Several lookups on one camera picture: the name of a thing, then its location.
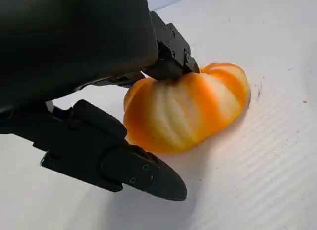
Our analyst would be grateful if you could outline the orange and white bread roll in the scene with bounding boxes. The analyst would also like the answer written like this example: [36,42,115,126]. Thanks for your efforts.
[123,62,251,155]

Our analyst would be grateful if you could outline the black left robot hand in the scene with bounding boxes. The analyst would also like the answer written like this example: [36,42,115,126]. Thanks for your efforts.
[0,0,200,202]

